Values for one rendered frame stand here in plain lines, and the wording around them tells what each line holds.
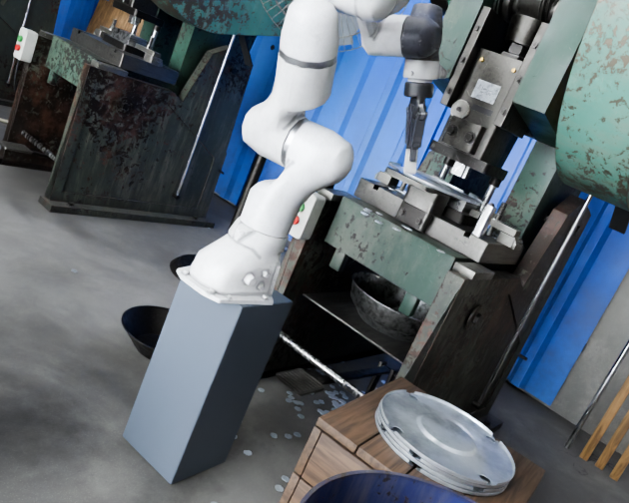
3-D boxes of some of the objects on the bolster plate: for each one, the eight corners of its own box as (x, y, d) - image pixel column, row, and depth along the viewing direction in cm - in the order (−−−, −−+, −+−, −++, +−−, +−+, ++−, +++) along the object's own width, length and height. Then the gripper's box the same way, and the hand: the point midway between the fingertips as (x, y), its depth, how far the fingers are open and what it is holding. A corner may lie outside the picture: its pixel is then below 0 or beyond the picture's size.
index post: (479, 238, 167) (495, 205, 164) (469, 233, 168) (485, 201, 166) (482, 238, 169) (499, 206, 167) (473, 234, 171) (489, 201, 168)
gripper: (399, 79, 165) (389, 168, 173) (411, 82, 153) (401, 178, 160) (426, 81, 166) (416, 169, 173) (441, 84, 154) (429, 179, 161)
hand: (410, 161), depth 166 cm, fingers closed
